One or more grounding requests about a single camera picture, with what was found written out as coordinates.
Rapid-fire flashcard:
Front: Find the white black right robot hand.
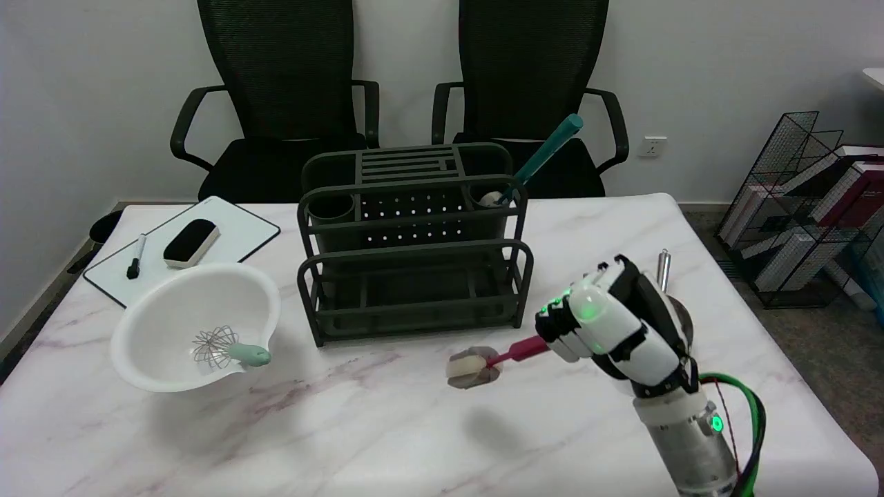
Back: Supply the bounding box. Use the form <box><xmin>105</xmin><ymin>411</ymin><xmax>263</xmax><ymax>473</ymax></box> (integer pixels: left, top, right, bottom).
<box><xmin>535</xmin><ymin>255</ymin><xmax>700</xmax><ymax>399</ymax></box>

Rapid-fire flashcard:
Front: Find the pink sponge bottle brush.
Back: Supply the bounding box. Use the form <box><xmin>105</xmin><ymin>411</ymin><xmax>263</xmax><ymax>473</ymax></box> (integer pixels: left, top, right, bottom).
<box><xmin>446</xmin><ymin>335</ymin><xmax>551</xmax><ymax>390</ymax></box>

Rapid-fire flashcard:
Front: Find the dark green kitchen storage rack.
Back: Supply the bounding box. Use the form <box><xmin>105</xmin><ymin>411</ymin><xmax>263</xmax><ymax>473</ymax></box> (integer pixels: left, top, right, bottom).
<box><xmin>297</xmin><ymin>143</ymin><xmax>535</xmax><ymax>348</ymax></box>

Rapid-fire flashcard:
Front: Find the shiny steel ladle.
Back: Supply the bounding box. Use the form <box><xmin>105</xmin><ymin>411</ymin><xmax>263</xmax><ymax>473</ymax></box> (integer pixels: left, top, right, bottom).
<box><xmin>656</xmin><ymin>249</ymin><xmax>693</xmax><ymax>346</ymax></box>

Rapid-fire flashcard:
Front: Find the stack of books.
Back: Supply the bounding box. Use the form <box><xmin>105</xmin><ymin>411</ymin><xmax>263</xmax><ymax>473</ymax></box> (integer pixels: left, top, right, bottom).
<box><xmin>718</xmin><ymin>144</ymin><xmax>884</xmax><ymax>294</ymax></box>

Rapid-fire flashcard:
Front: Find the black mesh office chair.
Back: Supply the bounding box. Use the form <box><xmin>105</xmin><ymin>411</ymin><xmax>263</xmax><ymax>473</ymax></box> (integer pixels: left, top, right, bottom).
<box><xmin>170</xmin><ymin>0</ymin><xmax>381</xmax><ymax>203</ymax></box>
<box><xmin>432</xmin><ymin>0</ymin><xmax>630</xmax><ymax>199</ymax></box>

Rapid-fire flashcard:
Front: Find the small white whiteboard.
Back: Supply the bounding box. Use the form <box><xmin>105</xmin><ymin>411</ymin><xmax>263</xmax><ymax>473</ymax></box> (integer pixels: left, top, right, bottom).
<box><xmin>83</xmin><ymin>196</ymin><xmax>282</xmax><ymax>309</ymax></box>

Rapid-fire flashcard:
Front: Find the black whiteboard eraser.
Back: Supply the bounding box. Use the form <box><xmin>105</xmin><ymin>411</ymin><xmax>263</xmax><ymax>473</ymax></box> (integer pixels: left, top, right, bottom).
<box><xmin>163</xmin><ymin>219</ymin><xmax>221</xmax><ymax>269</ymax></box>

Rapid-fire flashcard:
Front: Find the white plastic bowl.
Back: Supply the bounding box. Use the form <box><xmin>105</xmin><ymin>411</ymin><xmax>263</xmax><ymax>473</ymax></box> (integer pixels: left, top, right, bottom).
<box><xmin>110</xmin><ymin>262</ymin><xmax>282</xmax><ymax>394</ymax></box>

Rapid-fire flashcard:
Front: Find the black whiteboard marker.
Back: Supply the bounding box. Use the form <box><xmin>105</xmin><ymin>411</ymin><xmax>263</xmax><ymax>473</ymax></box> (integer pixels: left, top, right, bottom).
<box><xmin>126</xmin><ymin>233</ymin><xmax>148</xmax><ymax>280</ymax></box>

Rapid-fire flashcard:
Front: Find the teal handled bottle brush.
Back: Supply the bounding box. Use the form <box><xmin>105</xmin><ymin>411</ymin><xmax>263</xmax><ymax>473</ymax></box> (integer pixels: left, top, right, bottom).
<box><xmin>479</xmin><ymin>114</ymin><xmax>584</xmax><ymax>209</ymax></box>

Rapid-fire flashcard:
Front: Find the black wire book rack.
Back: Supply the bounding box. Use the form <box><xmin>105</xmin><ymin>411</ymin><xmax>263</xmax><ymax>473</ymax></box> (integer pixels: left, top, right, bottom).
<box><xmin>715</xmin><ymin>110</ymin><xmax>884</xmax><ymax>309</ymax></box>

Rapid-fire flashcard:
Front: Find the mint handled wire whisk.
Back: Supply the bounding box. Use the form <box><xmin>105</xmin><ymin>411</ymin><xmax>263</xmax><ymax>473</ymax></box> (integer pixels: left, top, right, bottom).
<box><xmin>191</xmin><ymin>326</ymin><xmax>273</xmax><ymax>370</ymax></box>

